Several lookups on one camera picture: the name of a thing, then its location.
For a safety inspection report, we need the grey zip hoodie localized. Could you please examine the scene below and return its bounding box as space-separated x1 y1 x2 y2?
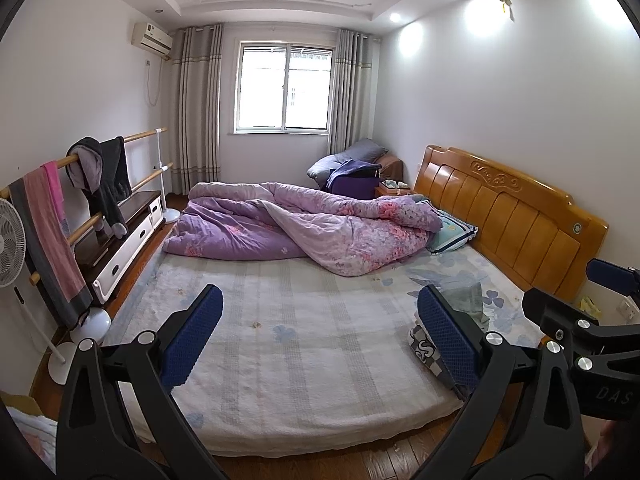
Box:
440 282 489 333

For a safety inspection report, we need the pink grey hanging towel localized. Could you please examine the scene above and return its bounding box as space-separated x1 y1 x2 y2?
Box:
9 167 92 330

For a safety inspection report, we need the white standing fan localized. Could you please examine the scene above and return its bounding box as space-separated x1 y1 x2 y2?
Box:
1 198 76 386

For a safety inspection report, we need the teal striped pillow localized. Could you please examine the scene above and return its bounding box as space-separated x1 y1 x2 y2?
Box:
426 209 478 254

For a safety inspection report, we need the purple floral duvet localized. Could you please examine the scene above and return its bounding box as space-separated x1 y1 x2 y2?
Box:
163 182 442 278

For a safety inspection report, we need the window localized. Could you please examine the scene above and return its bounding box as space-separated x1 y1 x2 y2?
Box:
233 42 333 134

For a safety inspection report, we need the wooden headboard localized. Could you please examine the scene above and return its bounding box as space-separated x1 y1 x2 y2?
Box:
414 145 608 302

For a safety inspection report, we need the far wooden nightstand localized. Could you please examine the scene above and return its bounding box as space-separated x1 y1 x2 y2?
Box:
374 179 413 197

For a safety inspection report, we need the purple cloth on chair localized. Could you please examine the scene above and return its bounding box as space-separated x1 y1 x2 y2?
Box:
323 159 381 200

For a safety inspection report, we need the grey curtain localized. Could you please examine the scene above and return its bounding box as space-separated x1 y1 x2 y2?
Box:
168 24 224 195
328 28 380 154

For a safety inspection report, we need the right grey curtain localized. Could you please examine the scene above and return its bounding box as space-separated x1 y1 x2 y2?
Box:
328 28 380 154

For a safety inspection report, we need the left grey curtain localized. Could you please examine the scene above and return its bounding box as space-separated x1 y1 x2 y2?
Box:
168 24 224 195

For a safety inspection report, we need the wooden clothes rack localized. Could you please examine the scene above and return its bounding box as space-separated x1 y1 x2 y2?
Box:
0 127 175 286

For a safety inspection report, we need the cardboard box with cloth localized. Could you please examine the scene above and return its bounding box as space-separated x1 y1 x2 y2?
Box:
1 391 58 474

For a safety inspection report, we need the white air conditioner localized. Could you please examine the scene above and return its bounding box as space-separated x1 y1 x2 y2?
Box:
131 23 172 58

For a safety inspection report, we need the black grey hanging jacket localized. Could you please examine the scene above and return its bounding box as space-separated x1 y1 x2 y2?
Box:
66 136 131 240

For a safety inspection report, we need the white drawer cabinet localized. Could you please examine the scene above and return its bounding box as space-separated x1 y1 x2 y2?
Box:
75 191 164 304

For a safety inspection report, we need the grey pillow on chair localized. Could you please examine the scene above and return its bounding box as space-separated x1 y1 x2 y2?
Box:
307 139 387 188

